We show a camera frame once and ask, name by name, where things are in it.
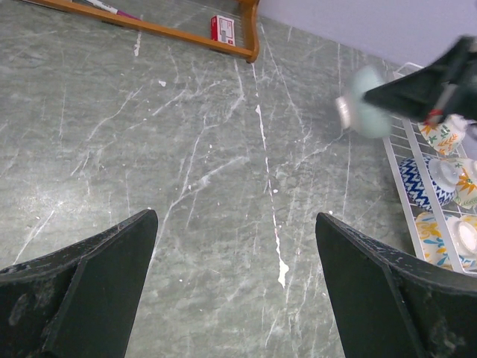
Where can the white wire dish rack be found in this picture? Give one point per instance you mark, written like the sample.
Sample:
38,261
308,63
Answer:
442,232

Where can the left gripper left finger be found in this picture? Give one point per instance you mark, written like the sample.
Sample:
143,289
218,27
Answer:
79,301

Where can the pink white pen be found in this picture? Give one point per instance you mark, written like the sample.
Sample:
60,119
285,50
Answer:
103,6

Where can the orange flower bowl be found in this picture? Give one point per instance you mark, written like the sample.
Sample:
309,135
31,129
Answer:
447,136
465,195

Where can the wooden shelf rack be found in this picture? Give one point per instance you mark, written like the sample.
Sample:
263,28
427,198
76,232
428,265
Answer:
248,10

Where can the small red white box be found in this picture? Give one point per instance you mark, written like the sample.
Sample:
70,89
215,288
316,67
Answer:
222,29

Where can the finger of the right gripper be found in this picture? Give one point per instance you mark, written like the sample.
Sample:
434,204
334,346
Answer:
421,96

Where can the pale green ribbed bowl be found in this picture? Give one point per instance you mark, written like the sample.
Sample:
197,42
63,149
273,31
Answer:
355,113

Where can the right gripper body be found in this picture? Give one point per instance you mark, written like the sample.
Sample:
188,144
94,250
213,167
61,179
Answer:
454,90

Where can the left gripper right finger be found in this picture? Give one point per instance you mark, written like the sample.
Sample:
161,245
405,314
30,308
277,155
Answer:
388,303

